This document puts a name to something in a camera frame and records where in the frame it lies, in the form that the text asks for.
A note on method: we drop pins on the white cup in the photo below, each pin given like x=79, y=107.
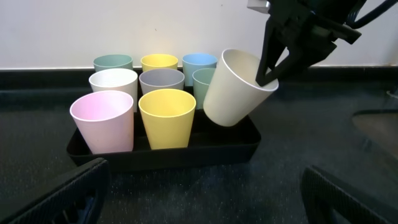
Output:
x=115, y=81
x=230, y=99

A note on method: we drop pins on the black tray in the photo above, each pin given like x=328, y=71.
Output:
x=199, y=152

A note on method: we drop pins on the blue cup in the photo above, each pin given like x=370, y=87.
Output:
x=196, y=67

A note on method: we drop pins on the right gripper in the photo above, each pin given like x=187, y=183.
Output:
x=298, y=28

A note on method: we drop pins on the green cup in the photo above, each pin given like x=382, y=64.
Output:
x=112, y=62
x=200, y=87

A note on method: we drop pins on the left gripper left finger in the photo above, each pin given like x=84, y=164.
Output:
x=68, y=199

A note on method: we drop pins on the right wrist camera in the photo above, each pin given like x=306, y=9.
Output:
x=258, y=5

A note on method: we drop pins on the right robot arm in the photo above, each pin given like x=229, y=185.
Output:
x=329, y=7

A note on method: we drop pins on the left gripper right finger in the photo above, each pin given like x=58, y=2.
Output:
x=335, y=202

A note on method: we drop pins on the yellow cup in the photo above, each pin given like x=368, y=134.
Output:
x=168, y=124
x=158, y=62

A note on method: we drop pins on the grey cup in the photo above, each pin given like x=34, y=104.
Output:
x=161, y=81

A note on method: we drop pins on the pink cup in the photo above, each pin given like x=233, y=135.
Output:
x=105, y=130

